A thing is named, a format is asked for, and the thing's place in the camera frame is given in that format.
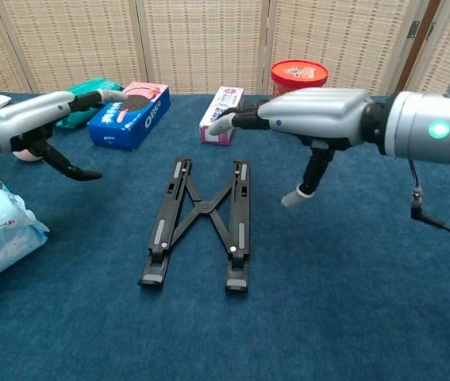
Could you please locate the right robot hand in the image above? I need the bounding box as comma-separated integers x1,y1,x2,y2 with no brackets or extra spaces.
207,87,376,209

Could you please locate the red instant noodle cup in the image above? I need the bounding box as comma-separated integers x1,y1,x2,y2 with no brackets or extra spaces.
270,59,330,98

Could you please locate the green tissue pack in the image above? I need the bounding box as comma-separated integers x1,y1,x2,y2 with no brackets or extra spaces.
56,76,125,129

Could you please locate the black folding laptop stand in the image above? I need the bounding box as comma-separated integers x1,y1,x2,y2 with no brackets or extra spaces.
137,157,252,294

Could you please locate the white pink toothpaste box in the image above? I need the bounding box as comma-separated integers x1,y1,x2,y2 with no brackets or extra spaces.
198,86,245,146

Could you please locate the blue Oreo cookie box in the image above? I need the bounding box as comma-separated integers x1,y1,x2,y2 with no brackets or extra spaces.
87,81,171,152

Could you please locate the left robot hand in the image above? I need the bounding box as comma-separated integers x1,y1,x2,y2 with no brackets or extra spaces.
0,89,130,183

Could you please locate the pale egg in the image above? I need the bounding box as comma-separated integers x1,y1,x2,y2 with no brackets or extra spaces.
12,148,45,163

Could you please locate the brown wooden post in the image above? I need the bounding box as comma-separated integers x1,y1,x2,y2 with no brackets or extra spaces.
393,0,442,96

